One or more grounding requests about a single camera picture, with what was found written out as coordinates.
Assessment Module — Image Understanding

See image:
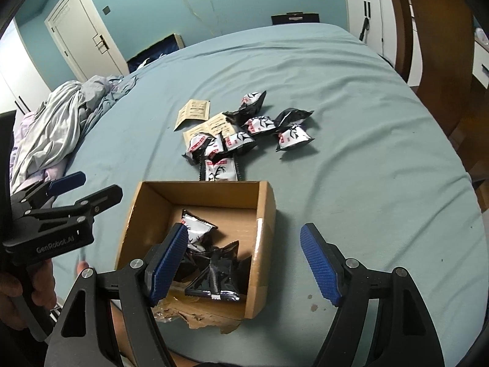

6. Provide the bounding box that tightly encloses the white snack packet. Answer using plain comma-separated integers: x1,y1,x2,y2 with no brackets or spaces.
180,209,218,253

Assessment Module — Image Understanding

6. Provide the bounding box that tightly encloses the black foil snack packet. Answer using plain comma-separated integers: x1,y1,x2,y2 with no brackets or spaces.
204,240,253,276
184,252,242,303

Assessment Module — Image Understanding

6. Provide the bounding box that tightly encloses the white cabinet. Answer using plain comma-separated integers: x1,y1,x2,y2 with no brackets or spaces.
344,0,400,67

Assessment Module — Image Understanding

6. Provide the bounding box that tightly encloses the person's left hand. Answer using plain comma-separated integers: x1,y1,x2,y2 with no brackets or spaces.
0,261,58,331

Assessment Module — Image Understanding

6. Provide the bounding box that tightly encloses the teal bed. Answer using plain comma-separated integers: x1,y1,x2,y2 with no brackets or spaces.
50,23,486,367

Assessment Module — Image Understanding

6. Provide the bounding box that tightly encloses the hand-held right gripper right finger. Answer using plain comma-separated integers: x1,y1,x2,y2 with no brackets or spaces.
300,223,446,367

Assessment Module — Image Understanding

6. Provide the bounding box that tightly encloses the crumpled grey duvet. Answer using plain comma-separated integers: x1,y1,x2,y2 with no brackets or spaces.
9,74,138,195

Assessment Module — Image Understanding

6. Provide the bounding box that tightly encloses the white wardrobe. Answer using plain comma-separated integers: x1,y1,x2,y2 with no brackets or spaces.
0,19,52,117

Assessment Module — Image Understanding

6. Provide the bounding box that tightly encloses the pile of snack packets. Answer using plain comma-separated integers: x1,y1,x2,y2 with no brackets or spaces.
181,91,316,182

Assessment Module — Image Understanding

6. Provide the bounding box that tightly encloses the beige paper sachet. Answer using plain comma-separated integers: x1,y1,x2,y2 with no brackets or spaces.
182,113,235,146
175,99,211,131

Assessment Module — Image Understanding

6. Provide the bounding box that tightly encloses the black bag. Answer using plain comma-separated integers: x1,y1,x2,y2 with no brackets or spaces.
271,13,320,26

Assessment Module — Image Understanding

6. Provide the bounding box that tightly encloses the brown cardboard box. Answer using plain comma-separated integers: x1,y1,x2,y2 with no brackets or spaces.
115,180,276,333

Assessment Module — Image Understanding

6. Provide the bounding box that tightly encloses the dark blue storage box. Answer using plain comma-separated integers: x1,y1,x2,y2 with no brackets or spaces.
126,33,184,74

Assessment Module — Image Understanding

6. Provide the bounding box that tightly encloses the white door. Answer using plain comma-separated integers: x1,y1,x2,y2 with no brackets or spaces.
45,0,127,84

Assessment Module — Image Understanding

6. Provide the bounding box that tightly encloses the brown wooden furniture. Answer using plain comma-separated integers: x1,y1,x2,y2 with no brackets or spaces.
390,0,489,161

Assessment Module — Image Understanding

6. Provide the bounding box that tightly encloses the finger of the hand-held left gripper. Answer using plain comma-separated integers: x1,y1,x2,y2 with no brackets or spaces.
11,171,87,215
28,184,124,224

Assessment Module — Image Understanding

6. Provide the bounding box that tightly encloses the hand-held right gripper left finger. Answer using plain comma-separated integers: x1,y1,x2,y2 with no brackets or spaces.
44,222,189,367

